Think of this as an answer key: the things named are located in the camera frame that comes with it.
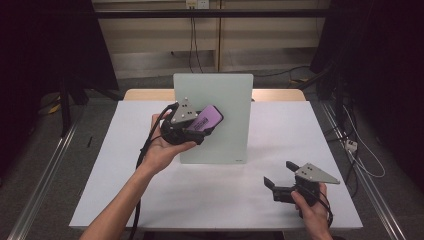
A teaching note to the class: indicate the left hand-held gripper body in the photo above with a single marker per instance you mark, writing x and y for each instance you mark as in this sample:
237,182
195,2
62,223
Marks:
181,115

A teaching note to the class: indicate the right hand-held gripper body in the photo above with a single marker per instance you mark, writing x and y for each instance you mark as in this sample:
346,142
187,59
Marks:
310,175

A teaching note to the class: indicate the purple whiteboard eraser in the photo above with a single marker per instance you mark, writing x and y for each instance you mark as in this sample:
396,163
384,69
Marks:
208,116

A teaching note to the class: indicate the pale green glass whiteboard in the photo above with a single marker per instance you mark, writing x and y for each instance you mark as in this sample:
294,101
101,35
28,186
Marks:
230,133

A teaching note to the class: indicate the person's right hand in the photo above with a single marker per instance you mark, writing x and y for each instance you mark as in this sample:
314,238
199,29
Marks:
315,218

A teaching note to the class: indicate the person's left hand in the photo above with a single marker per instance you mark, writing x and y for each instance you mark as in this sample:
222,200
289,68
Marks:
160,153

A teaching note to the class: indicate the white table cover sheet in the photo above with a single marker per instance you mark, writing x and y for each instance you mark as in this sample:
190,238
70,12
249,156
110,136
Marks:
233,200

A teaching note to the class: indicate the white power strip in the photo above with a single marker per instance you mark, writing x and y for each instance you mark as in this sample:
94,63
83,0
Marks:
351,145

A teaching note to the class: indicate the small black stick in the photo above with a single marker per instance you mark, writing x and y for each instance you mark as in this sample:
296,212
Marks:
89,142

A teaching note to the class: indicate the black horizontal crossbar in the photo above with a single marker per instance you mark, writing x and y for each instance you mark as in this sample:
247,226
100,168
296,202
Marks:
213,13

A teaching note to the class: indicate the black metal stand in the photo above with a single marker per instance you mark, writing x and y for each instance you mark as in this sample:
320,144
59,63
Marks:
65,110

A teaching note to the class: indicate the black curtain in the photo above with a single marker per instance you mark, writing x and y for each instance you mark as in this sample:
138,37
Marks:
40,50
383,66

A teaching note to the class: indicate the metal floor rail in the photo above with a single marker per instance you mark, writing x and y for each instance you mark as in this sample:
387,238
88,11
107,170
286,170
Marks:
370,193
43,186

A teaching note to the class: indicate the wooden vertical post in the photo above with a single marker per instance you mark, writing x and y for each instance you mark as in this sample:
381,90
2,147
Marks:
218,40

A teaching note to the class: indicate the white wall socket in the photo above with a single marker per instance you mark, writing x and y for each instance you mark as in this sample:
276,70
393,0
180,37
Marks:
197,3

